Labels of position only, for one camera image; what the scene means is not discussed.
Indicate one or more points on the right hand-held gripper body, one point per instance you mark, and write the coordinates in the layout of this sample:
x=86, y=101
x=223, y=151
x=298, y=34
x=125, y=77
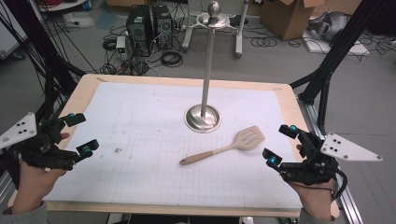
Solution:
x=314, y=171

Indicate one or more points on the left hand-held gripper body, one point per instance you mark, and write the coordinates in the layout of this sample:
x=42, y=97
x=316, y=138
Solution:
x=40, y=149

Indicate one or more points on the beige slotted spatula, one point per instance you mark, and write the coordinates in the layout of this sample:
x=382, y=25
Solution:
x=249, y=138

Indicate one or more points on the steel utensil stand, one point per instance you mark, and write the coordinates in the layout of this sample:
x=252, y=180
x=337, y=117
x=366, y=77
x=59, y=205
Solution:
x=208, y=71

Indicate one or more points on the person's right hand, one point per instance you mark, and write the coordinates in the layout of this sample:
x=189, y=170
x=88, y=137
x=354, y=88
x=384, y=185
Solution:
x=320, y=199

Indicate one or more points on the person's left hand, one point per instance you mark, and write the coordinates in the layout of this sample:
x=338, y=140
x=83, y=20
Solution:
x=32, y=186

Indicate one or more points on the white grid mat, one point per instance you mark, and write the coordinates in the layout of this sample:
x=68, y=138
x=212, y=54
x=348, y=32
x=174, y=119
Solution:
x=140, y=130

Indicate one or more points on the white power box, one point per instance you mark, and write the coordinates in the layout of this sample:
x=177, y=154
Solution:
x=120, y=43

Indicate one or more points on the clear plastic bag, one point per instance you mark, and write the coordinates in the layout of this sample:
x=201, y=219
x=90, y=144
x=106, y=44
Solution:
x=77, y=19

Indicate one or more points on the white flat board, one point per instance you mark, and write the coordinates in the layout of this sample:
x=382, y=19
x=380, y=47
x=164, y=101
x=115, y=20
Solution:
x=355, y=49

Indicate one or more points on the black computer tower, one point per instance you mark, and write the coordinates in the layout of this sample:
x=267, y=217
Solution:
x=139, y=31
x=162, y=28

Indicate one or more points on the white metal floor stand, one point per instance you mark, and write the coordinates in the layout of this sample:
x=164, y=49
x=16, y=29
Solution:
x=239, y=34

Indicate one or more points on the large cardboard box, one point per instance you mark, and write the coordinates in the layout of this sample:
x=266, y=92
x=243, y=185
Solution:
x=286, y=18

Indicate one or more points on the grey bag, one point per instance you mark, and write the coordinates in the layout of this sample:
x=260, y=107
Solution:
x=331, y=25

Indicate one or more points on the aluminium rail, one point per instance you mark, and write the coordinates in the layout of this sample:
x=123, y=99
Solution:
x=348, y=199

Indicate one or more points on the black metal frame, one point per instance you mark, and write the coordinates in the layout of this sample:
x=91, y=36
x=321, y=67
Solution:
x=336, y=49
x=46, y=62

